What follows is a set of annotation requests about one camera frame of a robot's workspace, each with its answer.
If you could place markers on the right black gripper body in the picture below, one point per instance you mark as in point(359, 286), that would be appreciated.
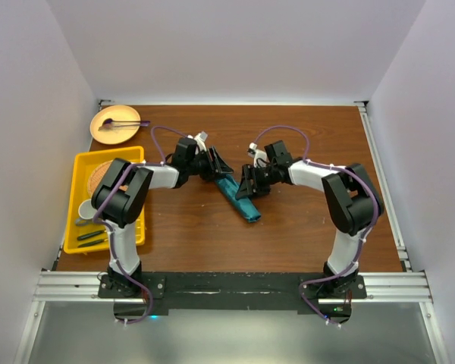
point(263, 177)

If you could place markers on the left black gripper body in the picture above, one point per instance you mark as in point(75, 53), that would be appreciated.
point(201, 165)

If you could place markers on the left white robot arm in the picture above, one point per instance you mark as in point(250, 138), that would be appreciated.
point(121, 194)

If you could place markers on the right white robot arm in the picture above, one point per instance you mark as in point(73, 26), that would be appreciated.
point(353, 204)

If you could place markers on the beige round plate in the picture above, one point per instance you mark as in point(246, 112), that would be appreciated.
point(118, 135)

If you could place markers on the purple spoon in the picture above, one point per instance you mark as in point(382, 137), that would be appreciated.
point(111, 123)

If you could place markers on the orange woven round mat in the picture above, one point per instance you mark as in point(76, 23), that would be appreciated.
point(96, 176)

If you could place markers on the yellow plastic tray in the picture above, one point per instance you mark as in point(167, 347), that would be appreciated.
point(84, 164)

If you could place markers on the white grey mug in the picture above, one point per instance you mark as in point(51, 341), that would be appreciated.
point(86, 212)

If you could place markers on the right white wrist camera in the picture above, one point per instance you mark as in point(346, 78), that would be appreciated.
point(259, 156)

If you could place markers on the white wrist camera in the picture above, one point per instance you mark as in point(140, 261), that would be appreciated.
point(259, 156)
point(200, 139)

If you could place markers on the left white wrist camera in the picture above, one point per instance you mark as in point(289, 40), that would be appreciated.
point(200, 139)

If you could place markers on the gold spoon green handle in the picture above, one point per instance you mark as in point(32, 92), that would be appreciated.
point(90, 235)

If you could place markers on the gold utensil green handle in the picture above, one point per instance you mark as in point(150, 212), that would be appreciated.
point(92, 243)

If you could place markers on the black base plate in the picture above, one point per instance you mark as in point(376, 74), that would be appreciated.
point(304, 293)

